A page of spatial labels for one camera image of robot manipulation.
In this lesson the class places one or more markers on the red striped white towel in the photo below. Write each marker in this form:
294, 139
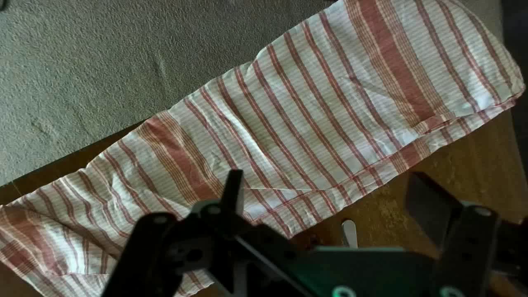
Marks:
307, 110

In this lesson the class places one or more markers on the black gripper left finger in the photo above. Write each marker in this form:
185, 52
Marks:
165, 248

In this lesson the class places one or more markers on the metal spoon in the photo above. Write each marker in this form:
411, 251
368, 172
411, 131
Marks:
350, 233

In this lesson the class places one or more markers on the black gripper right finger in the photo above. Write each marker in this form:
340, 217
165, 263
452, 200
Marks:
467, 242

